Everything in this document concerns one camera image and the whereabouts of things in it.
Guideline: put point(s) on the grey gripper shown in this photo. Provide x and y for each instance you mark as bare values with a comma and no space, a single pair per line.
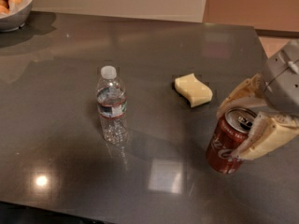
282,85

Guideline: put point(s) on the red coke can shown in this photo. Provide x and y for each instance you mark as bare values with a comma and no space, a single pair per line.
232,129

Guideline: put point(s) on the yellow sponge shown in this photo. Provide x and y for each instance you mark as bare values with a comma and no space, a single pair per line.
195,91

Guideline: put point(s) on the clear plastic water bottle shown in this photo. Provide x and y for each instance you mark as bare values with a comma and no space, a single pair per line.
112,105

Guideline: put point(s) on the silver metal bowl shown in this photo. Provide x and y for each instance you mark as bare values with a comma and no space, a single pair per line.
14,21

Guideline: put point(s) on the white paper liner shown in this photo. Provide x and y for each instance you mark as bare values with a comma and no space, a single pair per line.
15,6

